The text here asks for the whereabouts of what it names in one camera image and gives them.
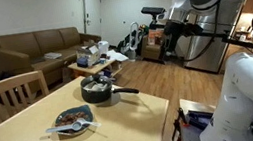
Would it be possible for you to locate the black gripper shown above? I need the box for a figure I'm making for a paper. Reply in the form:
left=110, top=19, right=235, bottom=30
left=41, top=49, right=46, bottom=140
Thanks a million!
left=164, top=20, right=189, bottom=53

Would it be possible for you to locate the grey measuring spoon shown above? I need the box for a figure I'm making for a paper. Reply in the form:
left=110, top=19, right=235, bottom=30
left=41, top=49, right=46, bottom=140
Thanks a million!
left=46, top=122, right=82, bottom=133

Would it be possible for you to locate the glass pot lid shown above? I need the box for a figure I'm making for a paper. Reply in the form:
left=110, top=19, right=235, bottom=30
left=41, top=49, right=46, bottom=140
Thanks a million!
left=80, top=75, right=112, bottom=93

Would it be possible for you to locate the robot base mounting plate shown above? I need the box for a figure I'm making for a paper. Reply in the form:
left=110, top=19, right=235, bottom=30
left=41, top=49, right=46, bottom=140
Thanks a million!
left=178, top=99, right=215, bottom=141

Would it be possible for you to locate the grey cloth in pot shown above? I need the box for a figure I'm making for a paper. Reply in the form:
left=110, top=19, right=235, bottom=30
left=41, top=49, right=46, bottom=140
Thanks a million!
left=84, top=81, right=108, bottom=92

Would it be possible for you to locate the white measuring spoon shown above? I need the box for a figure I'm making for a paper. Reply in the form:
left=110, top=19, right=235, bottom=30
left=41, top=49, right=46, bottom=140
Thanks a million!
left=76, top=118, right=101, bottom=127

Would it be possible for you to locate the stainless steel refrigerator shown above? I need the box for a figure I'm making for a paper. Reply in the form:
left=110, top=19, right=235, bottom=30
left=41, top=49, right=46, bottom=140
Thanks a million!
left=175, top=0, right=253, bottom=79

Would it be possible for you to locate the wooden coffee table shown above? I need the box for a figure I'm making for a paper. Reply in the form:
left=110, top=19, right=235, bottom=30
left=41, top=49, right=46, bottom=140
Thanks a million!
left=68, top=60, right=122, bottom=78

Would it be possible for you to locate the cardboard box on table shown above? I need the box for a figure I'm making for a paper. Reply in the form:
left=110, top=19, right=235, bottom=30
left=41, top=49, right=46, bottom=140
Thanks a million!
left=76, top=45, right=100, bottom=68

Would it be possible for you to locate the brown sofa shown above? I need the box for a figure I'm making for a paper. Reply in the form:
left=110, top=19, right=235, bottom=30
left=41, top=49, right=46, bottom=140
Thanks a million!
left=0, top=27, right=101, bottom=85

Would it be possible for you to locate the blue bowl of food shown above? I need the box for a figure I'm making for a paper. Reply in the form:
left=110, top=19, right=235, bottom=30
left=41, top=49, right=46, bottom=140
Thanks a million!
left=55, top=105, right=93, bottom=136

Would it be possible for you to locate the wooden chair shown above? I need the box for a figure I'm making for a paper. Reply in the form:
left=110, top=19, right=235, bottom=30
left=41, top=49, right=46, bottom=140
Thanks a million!
left=0, top=71, right=49, bottom=124

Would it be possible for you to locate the black camera on stand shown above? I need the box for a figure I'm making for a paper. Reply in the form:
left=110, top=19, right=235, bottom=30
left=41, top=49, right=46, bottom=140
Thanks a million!
left=141, top=7, right=165, bottom=21

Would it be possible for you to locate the black pot with handle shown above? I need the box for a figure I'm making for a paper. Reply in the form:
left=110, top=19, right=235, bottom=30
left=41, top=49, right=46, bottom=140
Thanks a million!
left=80, top=85, right=139, bottom=104

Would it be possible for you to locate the red handled clamp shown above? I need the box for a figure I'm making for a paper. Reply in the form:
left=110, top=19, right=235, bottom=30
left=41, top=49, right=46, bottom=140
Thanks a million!
left=171, top=108, right=187, bottom=141

